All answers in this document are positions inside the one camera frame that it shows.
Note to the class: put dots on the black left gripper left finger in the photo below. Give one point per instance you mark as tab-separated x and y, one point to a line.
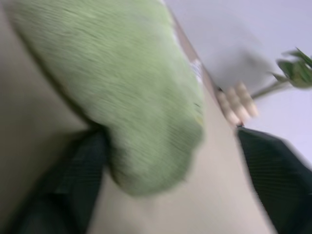
65	190

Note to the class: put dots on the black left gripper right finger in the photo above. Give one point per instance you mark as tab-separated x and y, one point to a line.
285	185

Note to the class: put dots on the green towel with white trim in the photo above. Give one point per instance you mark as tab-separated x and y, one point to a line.
122	85

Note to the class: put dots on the green leafy plant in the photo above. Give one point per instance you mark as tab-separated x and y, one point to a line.
299	70

